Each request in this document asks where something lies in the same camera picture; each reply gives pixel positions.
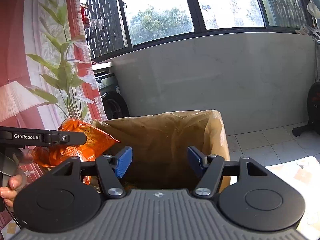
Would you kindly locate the washing machine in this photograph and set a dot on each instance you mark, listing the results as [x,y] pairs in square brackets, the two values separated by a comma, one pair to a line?
[115,106]

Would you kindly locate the white pleated lamp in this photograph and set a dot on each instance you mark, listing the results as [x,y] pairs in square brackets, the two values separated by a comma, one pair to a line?
[15,99]

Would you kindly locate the brown cardboard box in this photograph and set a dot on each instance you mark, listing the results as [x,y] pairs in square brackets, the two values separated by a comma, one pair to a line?
[160,144]

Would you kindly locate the green potted plant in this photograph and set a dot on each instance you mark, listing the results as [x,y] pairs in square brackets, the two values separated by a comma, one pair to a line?
[60,65]

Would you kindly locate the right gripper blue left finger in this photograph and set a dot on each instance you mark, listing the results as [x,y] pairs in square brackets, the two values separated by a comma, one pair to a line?
[110,169]

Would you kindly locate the black exercise bike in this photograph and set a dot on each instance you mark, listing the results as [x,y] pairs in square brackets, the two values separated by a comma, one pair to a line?
[313,107]

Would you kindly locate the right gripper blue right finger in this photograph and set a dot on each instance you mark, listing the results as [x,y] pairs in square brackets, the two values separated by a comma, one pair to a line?
[209,169]

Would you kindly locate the person's left hand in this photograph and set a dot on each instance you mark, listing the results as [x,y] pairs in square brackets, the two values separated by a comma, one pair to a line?
[16,179]

